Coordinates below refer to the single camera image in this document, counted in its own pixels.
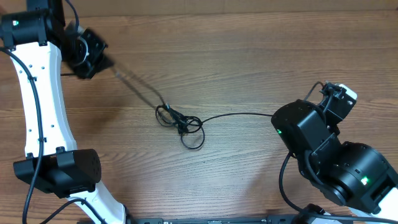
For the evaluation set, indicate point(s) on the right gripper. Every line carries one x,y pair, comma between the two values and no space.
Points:
337,130

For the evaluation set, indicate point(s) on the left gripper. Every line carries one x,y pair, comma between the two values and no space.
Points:
87,72

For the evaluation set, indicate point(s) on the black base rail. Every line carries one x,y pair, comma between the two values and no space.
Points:
270,219

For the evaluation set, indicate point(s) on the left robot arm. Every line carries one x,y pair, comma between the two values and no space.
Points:
38,41

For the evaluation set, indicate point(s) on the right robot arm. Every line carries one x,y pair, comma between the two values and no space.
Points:
349,174

